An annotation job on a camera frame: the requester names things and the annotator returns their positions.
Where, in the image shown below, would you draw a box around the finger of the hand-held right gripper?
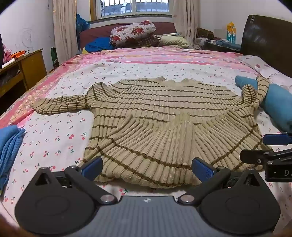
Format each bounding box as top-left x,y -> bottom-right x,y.
262,132 -> 292,146
239,149 -> 292,171

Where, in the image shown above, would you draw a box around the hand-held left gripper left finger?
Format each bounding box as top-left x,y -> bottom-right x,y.
30,157 -> 118,204

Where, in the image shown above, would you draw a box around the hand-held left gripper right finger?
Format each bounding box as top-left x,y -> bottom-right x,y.
178,157 -> 266,204

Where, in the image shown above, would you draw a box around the beige striped knit sweater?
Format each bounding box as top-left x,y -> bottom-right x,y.
31,77 -> 273,189

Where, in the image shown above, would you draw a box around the folded blue clothes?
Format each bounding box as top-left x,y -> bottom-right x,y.
216,39 -> 241,49

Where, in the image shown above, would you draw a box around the teal fleece garment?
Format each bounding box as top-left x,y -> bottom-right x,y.
235,75 -> 292,133

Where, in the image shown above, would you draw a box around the cherry print bed sheet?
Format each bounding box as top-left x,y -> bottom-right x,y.
0,60 -> 292,228

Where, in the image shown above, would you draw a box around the pink dotted pillow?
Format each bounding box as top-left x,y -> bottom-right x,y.
237,56 -> 292,92

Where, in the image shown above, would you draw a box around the blue knit garment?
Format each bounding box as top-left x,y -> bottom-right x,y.
0,125 -> 26,194

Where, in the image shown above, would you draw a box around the dark brown wooden headboard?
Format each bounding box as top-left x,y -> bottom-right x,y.
241,15 -> 292,79

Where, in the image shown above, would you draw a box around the dark wooden nightstand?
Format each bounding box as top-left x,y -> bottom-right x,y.
203,40 -> 242,54

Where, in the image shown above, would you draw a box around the yellow and blue carton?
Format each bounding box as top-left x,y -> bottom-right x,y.
226,22 -> 236,44

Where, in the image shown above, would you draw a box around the green bag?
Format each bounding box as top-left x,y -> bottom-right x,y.
51,47 -> 59,69

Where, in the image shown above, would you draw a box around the wooden desk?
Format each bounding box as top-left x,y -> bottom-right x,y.
0,48 -> 47,110

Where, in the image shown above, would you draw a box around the crumpled blue cloth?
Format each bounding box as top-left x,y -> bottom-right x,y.
84,36 -> 114,53

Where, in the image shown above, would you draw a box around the pink satin bedspread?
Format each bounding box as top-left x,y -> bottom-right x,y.
0,46 -> 251,127

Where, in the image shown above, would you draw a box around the brown patterned box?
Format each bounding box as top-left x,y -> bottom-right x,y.
196,28 -> 215,40

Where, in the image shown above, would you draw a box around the olive green pillow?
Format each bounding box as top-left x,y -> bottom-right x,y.
157,35 -> 190,49

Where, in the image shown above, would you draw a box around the maroon bed headboard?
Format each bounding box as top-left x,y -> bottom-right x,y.
79,22 -> 177,52

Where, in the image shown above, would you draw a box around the beige curtain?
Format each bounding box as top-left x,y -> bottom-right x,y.
174,0 -> 201,48
53,0 -> 79,66

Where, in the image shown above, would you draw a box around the floral red pillow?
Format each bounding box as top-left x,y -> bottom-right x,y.
109,20 -> 159,48

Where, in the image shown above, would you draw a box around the pink plastic bag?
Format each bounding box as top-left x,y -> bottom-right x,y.
3,44 -> 12,62

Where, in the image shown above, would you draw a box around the blue plastic bag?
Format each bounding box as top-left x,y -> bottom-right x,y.
76,14 -> 90,34

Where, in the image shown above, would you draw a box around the barred window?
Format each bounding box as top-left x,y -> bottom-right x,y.
90,0 -> 175,21

